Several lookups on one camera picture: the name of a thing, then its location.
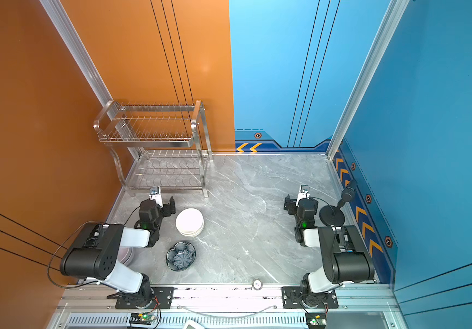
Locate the cream white bowl top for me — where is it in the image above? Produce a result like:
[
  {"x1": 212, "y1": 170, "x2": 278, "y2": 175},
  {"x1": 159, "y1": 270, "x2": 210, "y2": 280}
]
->
[{"x1": 176, "y1": 208, "x2": 204, "y2": 232}]

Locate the cream white bowl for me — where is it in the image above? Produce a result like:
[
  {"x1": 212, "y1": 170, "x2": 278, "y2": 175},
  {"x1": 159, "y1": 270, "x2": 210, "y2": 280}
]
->
[
  {"x1": 176, "y1": 208, "x2": 204, "y2": 232},
  {"x1": 179, "y1": 228, "x2": 203, "y2": 238}
]

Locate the stainless steel dish rack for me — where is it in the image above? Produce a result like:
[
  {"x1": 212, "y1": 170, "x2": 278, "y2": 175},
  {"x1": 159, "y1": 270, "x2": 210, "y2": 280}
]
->
[{"x1": 93, "y1": 100, "x2": 213, "y2": 196}]

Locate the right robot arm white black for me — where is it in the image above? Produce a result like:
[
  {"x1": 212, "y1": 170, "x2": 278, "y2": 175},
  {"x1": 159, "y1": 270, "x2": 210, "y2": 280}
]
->
[{"x1": 284, "y1": 196, "x2": 375, "y2": 308}]

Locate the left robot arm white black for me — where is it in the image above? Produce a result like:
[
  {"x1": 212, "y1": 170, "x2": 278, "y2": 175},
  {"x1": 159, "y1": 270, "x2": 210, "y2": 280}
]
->
[{"x1": 59, "y1": 197, "x2": 176, "y2": 309}]

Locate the black microphone stand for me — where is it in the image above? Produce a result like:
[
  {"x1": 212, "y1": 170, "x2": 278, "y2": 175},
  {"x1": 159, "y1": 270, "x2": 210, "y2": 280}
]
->
[{"x1": 319, "y1": 180, "x2": 357, "y2": 227}]

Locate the dark blue patterned bowl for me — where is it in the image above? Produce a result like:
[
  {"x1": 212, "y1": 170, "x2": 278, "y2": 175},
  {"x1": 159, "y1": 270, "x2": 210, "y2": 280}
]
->
[{"x1": 166, "y1": 241, "x2": 196, "y2": 271}]

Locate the lilac bowl lower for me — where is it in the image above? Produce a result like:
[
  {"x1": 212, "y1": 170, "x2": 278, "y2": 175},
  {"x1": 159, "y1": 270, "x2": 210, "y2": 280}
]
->
[{"x1": 118, "y1": 247, "x2": 134, "y2": 267}]

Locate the small round silver knob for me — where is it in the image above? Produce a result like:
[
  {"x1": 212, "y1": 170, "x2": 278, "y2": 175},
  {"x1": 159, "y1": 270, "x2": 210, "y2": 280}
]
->
[{"x1": 252, "y1": 280, "x2": 263, "y2": 290}]

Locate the green circuit board left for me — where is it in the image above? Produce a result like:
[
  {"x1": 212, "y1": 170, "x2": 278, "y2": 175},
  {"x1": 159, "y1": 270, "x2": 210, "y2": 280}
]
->
[{"x1": 128, "y1": 313, "x2": 159, "y2": 328}]

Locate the green circuit board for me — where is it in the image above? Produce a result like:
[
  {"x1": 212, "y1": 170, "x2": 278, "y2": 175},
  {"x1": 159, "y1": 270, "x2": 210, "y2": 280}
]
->
[
  {"x1": 128, "y1": 313, "x2": 159, "y2": 328},
  {"x1": 305, "y1": 313, "x2": 327, "y2": 329}
]

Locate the green circuit board right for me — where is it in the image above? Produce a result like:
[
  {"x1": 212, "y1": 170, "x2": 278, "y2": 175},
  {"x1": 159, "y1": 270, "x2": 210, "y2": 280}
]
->
[{"x1": 305, "y1": 313, "x2": 327, "y2": 329}]

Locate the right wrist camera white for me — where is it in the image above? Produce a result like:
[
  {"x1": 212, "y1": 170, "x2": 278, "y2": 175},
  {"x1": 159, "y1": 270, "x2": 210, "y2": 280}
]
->
[{"x1": 296, "y1": 185, "x2": 310, "y2": 205}]

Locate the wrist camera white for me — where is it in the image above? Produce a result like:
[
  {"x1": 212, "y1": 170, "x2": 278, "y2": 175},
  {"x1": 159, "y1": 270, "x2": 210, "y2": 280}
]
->
[
  {"x1": 150, "y1": 186, "x2": 163, "y2": 207},
  {"x1": 296, "y1": 185, "x2": 310, "y2": 205}
]

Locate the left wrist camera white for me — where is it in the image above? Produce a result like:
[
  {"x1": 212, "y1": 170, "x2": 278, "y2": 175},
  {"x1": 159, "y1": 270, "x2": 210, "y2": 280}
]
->
[{"x1": 150, "y1": 186, "x2": 163, "y2": 207}]

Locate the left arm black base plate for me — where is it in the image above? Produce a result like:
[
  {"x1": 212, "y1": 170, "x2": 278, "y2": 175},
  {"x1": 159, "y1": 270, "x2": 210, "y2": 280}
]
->
[{"x1": 115, "y1": 287, "x2": 175, "y2": 311}]

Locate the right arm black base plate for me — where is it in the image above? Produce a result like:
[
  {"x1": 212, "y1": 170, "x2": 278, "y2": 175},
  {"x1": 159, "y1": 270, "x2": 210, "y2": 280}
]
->
[{"x1": 281, "y1": 287, "x2": 339, "y2": 310}]

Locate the aluminium front rail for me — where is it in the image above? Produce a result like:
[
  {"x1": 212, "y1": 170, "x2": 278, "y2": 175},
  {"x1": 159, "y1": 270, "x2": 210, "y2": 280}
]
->
[{"x1": 48, "y1": 283, "x2": 407, "y2": 328}]

